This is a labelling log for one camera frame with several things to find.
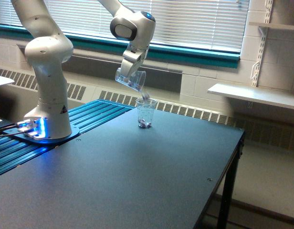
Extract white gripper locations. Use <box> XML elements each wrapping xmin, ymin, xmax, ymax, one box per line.
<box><xmin>120</xmin><ymin>45</ymin><xmax>148</xmax><ymax>83</ymax></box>

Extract clear plastic cup with candies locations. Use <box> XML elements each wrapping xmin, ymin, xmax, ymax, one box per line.
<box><xmin>115</xmin><ymin>68</ymin><xmax>146</xmax><ymax>92</ymax></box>

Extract small candies poured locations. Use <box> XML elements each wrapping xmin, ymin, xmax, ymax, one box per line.
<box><xmin>137</xmin><ymin>89</ymin><xmax>151</xmax><ymax>128</ymax></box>

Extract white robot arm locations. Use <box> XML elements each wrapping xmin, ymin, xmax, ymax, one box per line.
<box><xmin>12</xmin><ymin>0</ymin><xmax>156</xmax><ymax>141</ymax></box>

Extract clear plastic cup on table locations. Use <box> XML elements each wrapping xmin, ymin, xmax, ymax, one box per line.
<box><xmin>136</xmin><ymin>98</ymin><xmax>158</xmax><ymax>128</ymax></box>

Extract white window blinds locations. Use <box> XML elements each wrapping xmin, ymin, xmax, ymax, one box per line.
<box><xmin>0</xmin><ymin>0</ymin><xmax>250</xmax><ymax>53</ymax></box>

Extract white table corner left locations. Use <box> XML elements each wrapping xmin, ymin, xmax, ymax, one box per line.
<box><xmin>0</xmin><ymin>76</ymin><xmax>14</xmax><ymax>86</ymax></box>

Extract baseboard radiator grille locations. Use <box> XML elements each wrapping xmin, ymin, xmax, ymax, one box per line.
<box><xmin>0</xmin><ymin>67</ymin><xmax>294</xmax><ymax>151</ymax></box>

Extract black table leg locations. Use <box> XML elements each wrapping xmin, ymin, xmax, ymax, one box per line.
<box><xmin>217</xmin><ymin>133</ymin><xmax>245</xmax><ymax>229</ymax></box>

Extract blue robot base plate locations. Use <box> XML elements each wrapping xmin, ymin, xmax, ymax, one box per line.
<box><xmin>11</xmin><ymin>125</ymin><xmax>80</xmax><ymax>146</ymax></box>

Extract black cables at base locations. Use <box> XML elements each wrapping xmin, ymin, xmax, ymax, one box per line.
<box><xmin>0</xmin><ymin>122</ymin><xmax>25</xmax><ymax>137</ymax></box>

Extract blue ribbed aluminium rail bed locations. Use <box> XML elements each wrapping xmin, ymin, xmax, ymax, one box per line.
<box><xmin>0</xmin><ymin>100</ymin><xmax>134</xmax><ymax>175</ymax></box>

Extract white upper wall shelf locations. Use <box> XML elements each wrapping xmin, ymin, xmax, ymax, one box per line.
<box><xmin>249</xmin><ymin>22</ymin><xmax>294</xmax><ymax>31</ymax></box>

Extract white wall shelf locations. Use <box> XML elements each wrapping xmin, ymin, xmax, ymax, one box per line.
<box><xmin>249</xmin><ymin>22</ymin><xmax>294</xmax><ymax>31</ymax></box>
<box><xmin>208</xmin><ymin>83</ymin><xmax>294</xmax><ymax>110</ymax></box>

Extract white shelf rail bracket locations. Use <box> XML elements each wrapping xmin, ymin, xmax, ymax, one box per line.
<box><xmin>249</xmin><ymin>0</ymin><xmax>273</xmax><ymax>87</ymax></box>

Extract white lower wall shelf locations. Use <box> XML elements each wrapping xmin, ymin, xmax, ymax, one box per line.
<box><xmin>208</xmin><ymin>83</ymin><xmax>294</xmax><ymax>110</ymax></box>

